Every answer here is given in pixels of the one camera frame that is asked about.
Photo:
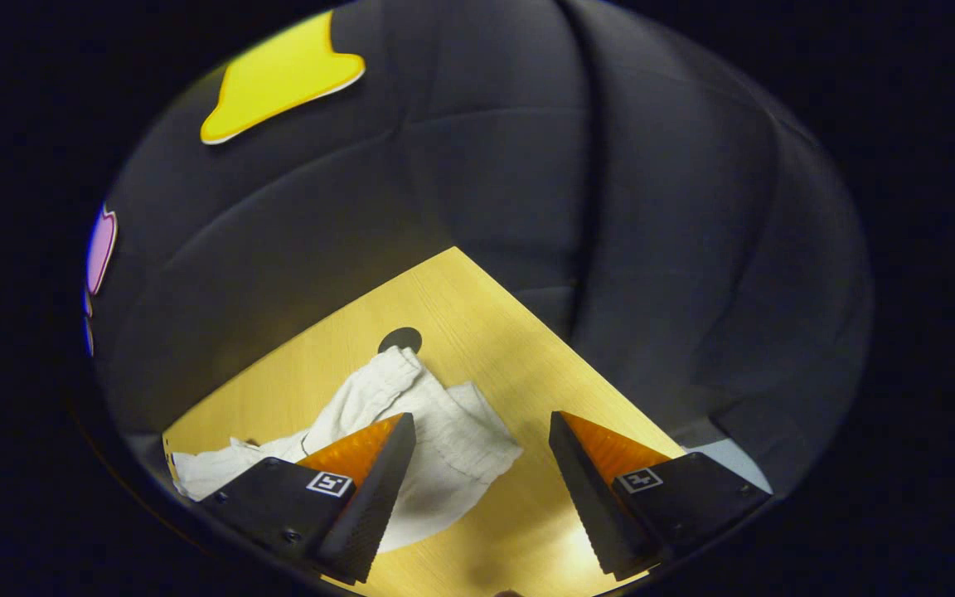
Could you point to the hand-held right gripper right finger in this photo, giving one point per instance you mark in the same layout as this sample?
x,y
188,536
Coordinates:
x,y
585,497

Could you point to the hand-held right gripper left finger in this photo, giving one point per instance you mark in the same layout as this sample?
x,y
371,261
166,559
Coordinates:
x,y
378,497

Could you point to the white jeans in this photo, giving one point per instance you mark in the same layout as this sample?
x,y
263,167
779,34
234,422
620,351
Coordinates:
x,y
444,431

